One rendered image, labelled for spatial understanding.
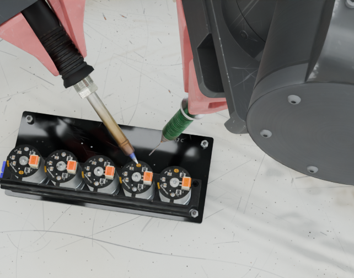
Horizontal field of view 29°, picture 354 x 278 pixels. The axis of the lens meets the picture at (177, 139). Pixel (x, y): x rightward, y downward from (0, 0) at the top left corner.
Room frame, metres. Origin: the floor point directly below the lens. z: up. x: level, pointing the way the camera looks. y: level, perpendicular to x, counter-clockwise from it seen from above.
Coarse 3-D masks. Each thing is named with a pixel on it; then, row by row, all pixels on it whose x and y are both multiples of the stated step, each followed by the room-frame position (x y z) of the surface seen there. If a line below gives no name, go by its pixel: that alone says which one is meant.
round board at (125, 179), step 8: (128, 168) 0.13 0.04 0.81; (136, 168) 0.13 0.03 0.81; (144, 168) 0.13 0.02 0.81; (120, 176) 0.12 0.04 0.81; (128, 176) 0.12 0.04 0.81; (152, 176) 0.12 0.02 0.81; (128, 184) 0.11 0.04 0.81; (136, 184) 0.11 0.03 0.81; (144, 184) 0.11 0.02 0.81; (128, 192) 0.11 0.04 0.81; (136, 192) 0.11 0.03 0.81
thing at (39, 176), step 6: (24, 156) 0.14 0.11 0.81; (24, 162) 0.13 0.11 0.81; (42, 162) 0.14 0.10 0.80; (42, 168) 0.13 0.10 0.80; (36, 174) 0.13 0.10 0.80; (42, 174) 0.13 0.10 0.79; (24, 180) 0.12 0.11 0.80; (30, 180) 0.12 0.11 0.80; (36, 180) 0.12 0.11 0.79; (42, 180) 0.13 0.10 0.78; (48, 180) 0.13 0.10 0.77
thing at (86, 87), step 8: (88, 80) 0.18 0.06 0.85; (80, 88) 0.18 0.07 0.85; (88, 88) 0.18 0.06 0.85; (96, 88) 0.18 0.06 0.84; (80, 96) 0.17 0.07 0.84; (88, 96) 0.17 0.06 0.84; (96, 96) 0.17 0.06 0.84; (96, 104) 0.17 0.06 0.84; (96, 112) 0.16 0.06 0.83; (104, 112) 0.16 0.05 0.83; (104, 120) 0.16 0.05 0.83; (112, 120) 0.16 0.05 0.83; (112, 128) 0.15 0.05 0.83; (112, 136) 0.15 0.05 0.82; (120, 136) 0.15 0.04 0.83; (120, 144) 0.14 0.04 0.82; (128, 144) 0.14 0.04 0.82; (128, 152) 0.14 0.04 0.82
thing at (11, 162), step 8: (16, 152) 0.14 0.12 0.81; (24, 152) 0.14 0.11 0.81; (32, 152) 0.14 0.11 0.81; (8, 160) 0.14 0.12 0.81; (16, 160) 0.14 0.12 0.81; (40, 160) 0.13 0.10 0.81; (8, 168) 0.13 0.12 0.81; (16, 168) 0.13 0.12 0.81; (24, 168) 0.13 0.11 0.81; (32, 168) 0.13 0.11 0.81; (24, 176) 0.12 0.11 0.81
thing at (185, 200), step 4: (172, 180) 0.12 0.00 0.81; (176, 180) 0.12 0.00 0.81; (172, 184) 0.11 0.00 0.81; (176, 184) 0.11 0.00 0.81; (160, 196) 0.11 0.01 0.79; (188, 196) 0.11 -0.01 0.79; (160, 200) 0.11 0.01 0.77; (164, 200) 0.11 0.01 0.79; (168, 200) 0.10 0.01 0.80; (176, 200) 0.10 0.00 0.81; (180, 200) 0.10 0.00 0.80; (184, 200) 0.11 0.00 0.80; (188, 200) 0.11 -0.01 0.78; (184, 204) 0.10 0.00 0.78
